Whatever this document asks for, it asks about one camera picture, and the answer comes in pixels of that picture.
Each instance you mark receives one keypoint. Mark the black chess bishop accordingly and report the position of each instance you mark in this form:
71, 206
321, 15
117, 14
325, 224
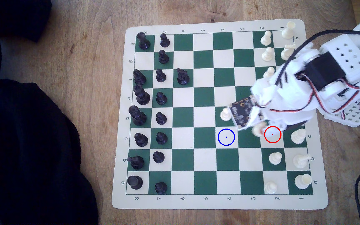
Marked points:
141, 139
139, 77

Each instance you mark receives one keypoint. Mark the black cloth garment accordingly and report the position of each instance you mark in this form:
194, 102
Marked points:
27, 140

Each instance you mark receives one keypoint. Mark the white chess knight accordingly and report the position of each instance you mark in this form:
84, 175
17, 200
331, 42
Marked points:
287, 51
300, 160

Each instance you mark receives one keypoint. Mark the black chess king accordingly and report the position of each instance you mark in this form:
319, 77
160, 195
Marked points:
142, 95

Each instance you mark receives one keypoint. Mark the white chess rook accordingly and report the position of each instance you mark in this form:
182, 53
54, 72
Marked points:
302, 181
288, 30

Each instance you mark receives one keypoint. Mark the black chess rook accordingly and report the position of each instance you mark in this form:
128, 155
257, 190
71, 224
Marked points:
143, 40
134, 182

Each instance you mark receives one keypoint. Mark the black chess pawn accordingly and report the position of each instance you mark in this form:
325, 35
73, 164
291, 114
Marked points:
163, 57
161, 138
161, 98
160, 75
161, 187
164, 40
161, 118
158, 157

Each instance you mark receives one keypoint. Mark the black chess knight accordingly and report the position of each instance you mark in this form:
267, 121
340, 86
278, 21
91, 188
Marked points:
183, 77
135, 162

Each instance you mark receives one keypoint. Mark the white plastic gripper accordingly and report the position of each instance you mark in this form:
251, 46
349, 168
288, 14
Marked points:
276, 124

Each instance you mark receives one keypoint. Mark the black camera circuit board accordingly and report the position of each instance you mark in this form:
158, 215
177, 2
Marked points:
242, 113

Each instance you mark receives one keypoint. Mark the green white chess mat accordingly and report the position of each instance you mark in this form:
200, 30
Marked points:
203, 78

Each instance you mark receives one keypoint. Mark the black chess queen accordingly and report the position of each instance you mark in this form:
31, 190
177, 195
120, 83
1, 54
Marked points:
137, 115

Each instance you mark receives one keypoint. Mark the white chess bishop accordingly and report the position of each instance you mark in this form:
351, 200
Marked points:
298, 136

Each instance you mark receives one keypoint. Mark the white chess pawn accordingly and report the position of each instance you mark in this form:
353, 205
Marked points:
226, 114
275, 158
267, 54
257, 130
269, 72
266, 38
271, 187

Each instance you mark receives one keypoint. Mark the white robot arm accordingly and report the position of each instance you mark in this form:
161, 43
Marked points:
345, 50

